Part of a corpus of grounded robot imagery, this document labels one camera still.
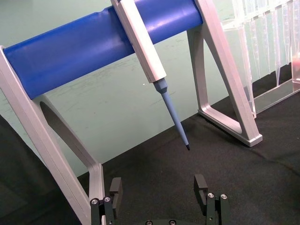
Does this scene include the white pipette with blue shaft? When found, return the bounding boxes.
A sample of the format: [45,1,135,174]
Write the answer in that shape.
[110,0,191,151]

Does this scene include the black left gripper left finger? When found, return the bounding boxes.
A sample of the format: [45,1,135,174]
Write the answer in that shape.
[90,177,123,225]

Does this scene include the grey stand with blue bar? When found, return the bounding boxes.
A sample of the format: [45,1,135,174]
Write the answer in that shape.
[0,0,263,225]

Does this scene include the clear pipette tip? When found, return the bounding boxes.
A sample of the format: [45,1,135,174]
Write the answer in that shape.
[273,6,283,88]

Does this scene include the black table cloth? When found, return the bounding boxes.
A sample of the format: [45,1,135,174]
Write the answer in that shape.
[0,62,300,225]

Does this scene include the small pink object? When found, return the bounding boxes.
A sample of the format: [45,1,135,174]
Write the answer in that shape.
[292,59,300,83]

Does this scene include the clear acrylic tip rack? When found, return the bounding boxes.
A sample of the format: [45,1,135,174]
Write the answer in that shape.
[221,0,300,115]

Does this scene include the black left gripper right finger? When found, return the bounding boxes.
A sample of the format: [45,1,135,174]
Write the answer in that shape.
[194,174,232,225]

